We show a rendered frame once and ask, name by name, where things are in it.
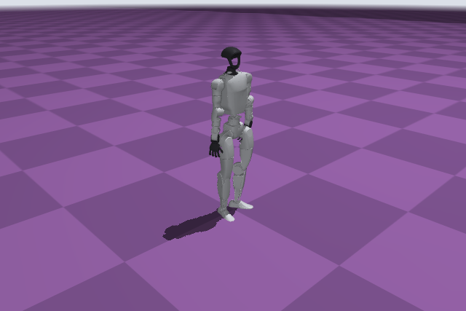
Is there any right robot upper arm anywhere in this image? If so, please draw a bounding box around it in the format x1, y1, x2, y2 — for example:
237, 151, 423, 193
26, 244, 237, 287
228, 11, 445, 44
211, 78, 225, 117

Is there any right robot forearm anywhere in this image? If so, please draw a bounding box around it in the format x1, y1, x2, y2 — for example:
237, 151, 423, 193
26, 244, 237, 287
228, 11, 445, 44
211, 108, 221, 141

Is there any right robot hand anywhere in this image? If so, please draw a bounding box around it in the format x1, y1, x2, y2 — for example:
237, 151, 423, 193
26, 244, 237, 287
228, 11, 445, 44
209, 135, 223, 157

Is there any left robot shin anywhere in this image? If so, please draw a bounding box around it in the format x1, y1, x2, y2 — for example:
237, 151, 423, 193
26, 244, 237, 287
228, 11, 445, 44
233, 168, 247, 204

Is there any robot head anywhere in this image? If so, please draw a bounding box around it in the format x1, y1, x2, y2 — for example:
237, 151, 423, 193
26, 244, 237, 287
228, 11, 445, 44
221, 47, 242, 75

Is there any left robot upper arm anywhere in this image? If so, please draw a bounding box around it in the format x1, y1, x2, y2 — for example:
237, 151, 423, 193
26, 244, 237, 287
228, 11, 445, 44
243, 72, 254, 106

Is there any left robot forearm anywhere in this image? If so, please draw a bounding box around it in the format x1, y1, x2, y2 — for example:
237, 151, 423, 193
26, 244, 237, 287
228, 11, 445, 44
245, 103, 253, 126

